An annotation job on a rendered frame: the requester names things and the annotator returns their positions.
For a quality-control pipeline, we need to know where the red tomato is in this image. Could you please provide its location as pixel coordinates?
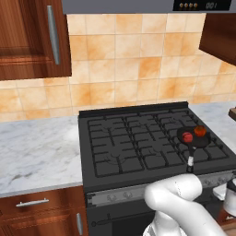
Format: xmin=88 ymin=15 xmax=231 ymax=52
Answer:
xmin=182 ymin=132 xmax=195 ymax=144

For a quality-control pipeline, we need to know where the black frying pan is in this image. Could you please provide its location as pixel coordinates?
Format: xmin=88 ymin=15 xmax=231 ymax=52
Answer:
xmin=176 ymin=125 xmax=213 ymax=174

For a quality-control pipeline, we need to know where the black gas stove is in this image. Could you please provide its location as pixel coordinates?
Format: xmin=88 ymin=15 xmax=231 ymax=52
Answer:
xmin=77 ymin=100 xmax=236 ymax=236

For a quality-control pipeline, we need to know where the brown wooden drawer front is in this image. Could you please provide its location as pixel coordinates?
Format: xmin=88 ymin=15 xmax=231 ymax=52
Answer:
xmin=0 ymin=185 xmax=88 ymax=217

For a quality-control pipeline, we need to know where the grey range hood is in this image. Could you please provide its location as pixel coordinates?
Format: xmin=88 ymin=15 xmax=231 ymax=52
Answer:
xmin=61 ymin=0 xmax=236 ymax=15

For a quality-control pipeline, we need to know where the brown wooden base cupboard door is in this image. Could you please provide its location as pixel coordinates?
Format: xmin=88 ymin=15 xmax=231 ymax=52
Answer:
xmin=0 ymin=207 xmax=89 ymax=236

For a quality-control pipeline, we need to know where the brown wooden base cupboard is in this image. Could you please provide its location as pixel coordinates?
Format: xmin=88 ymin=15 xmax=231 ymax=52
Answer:
xmin=216 ymin=208 xmax=236 ymax=229

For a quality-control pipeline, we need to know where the black oven door handle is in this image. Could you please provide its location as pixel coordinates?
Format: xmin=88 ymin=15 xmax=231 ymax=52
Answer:
xmin=90 ymin=210 xmax=156 ymax=228

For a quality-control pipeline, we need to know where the long silver cupboard handle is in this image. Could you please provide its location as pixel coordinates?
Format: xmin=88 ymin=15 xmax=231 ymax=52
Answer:
xmin=46 ymin=5 xmax=62 ymax=66

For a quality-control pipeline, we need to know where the short silver cupboard handle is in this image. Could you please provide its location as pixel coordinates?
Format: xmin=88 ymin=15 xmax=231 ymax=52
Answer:
xmin=76 ymin=212 xmax=84 ymax=236

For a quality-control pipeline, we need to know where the silver drawer handle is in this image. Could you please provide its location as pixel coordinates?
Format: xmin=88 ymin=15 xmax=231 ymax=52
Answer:
xmin=15 ymin=197 xmax=51 ymax=208

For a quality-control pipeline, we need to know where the brown wooden wall cupboard door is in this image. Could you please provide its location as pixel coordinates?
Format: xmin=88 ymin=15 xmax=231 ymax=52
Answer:
xmin=0 ymin=0 xmax=73 ymax=82

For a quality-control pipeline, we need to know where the dark brown wall cupboard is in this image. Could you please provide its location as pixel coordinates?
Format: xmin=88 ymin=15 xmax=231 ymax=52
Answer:
xmin=198 ymin=12 xmax=236 ymax=66

